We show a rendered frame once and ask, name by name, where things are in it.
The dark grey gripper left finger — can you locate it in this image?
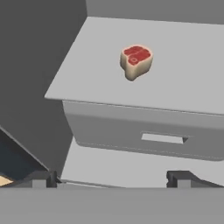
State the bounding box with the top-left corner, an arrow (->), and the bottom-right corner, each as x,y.
10,170 -> 59,189

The recessed grey drawer handle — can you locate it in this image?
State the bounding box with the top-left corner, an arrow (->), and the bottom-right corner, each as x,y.
141,132 -> 189,144

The red raw steak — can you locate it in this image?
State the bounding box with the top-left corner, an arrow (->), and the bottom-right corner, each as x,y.
119,44 -> 154,82

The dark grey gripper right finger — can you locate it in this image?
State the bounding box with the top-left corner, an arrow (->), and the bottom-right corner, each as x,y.
166,170 -> 223,189

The grey drawer front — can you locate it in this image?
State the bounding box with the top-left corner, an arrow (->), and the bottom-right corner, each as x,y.
62,100 -> 224,162

